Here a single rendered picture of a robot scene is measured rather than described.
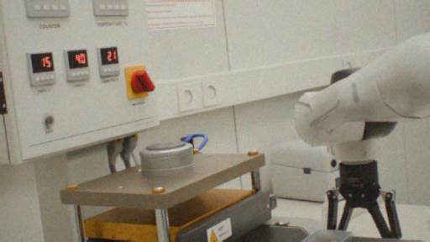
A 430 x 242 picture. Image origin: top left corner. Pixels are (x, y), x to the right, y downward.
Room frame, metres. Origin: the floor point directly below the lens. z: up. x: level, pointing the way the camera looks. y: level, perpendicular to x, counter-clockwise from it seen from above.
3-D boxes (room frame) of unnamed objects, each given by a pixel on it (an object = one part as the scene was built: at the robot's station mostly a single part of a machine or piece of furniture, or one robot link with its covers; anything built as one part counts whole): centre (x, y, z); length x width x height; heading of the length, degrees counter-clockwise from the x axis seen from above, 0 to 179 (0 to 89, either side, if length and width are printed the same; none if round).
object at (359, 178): (1.27, -0.27, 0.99); 0.08 x 0.08 x 0.09
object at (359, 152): (1.30, -0.26, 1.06); 0.13 x 0.12 x 0.05; 146
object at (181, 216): (0.96, 0.07, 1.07); 0.22 x 0.17 x 0.10; 148
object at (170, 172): (0.99, 0.09, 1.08); 0.31 x 0.24 x 0.13; 148
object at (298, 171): (2.01, -0.30, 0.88); 0.25 x 0.20 x 0.17; 44
